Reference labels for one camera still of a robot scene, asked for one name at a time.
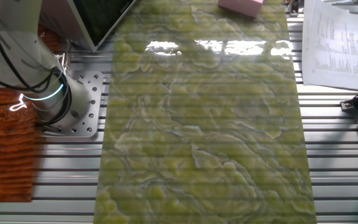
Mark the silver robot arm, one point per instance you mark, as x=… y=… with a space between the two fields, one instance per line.
x=17 y=53

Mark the green marble pattern mat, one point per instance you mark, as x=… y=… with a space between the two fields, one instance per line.
x=197 y=124

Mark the pink gift box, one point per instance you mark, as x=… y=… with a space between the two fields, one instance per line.
x=241 y=6

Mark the printed white paper sheet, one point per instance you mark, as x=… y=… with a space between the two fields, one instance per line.
x=334 y=46

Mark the orange wood pattern mat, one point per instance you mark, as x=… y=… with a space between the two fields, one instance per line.
x=5 y=155

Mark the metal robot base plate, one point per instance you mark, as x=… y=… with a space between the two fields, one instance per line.
x=93 y=93

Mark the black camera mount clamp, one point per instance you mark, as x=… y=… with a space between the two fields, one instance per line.
x=357 y=102

